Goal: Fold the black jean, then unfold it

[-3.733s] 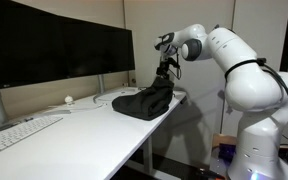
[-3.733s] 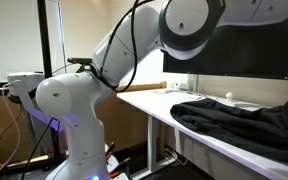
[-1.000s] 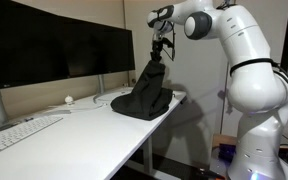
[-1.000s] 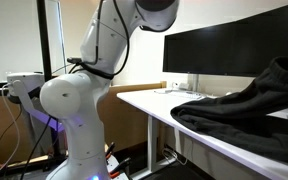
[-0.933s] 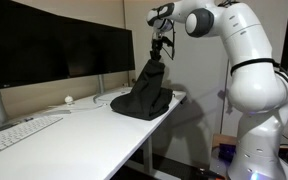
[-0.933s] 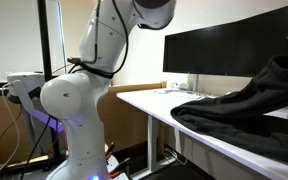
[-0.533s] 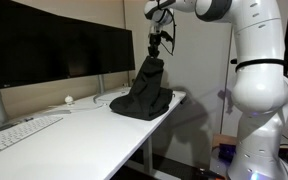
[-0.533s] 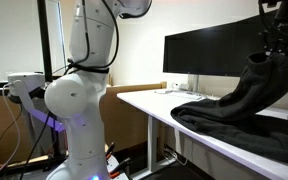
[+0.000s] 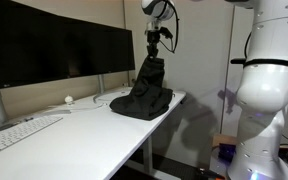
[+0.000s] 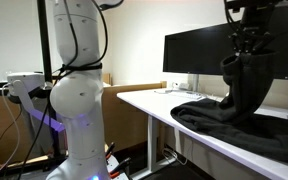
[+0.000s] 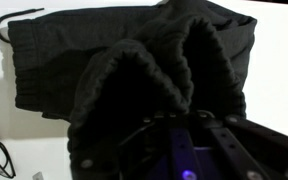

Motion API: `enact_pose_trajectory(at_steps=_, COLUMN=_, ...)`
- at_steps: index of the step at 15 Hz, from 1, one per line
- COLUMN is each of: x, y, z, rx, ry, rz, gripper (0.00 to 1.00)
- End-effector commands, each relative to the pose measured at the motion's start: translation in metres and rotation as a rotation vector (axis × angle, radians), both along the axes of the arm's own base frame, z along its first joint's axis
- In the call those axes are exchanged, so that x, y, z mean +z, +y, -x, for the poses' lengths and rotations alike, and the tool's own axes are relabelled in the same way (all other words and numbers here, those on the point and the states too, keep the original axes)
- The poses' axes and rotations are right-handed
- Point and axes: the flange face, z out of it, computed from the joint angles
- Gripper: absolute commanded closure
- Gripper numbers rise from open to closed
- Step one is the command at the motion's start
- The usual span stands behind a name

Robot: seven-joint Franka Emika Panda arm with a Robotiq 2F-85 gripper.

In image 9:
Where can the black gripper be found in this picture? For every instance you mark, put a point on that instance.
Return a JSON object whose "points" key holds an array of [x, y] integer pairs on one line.
{"points": [[153, 37]]}

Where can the black jean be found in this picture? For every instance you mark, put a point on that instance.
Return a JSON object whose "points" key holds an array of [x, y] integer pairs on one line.
{"points": [[144, 96]]}

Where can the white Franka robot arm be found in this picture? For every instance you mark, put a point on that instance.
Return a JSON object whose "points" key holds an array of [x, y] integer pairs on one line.
{"points": [[270, 93]]}

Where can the black computer monitor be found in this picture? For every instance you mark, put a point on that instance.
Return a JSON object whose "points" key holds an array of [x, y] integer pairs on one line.
{"points": [[104, 50], [24, 43]]}

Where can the black desk edge controller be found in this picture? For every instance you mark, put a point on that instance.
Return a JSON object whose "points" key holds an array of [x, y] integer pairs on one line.
{"points": [[183, 100]]}

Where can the small white ball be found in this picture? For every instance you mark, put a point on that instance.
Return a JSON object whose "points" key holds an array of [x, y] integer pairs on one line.
{"points": [[69, 99]]}

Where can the small brown cardboard box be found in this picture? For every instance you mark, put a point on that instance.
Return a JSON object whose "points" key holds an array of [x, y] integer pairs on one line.
{"points": [[222, 138]]}

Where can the white flat trackpad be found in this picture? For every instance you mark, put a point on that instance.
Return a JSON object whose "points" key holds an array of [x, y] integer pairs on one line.
{"points": [[57, 112]]}

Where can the blue electronic box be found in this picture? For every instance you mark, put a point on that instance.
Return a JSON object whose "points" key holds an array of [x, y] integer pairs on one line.
{"points": [[226, 152]]}

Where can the red black hand tool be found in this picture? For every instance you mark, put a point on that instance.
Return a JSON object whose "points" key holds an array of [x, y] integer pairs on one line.
{"points": [[209, 173]]}

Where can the white keyboard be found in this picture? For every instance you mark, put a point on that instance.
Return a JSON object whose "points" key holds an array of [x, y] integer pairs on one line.
{"points": [[17, 133]]}

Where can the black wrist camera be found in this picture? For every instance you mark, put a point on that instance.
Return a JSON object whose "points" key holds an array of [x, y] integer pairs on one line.
{"points": [[166, 32]]}

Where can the white wall outlet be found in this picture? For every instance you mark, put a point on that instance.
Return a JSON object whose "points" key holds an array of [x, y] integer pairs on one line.
{"points": [[133, 81]]}

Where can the black bar camera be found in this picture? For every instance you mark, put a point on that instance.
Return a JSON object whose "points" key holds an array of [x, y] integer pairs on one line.
{"points": [[238, 61]]}

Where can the white desk leg frame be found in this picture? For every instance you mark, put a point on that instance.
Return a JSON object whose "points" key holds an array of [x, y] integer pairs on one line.
{"points": [[147, 153]]}

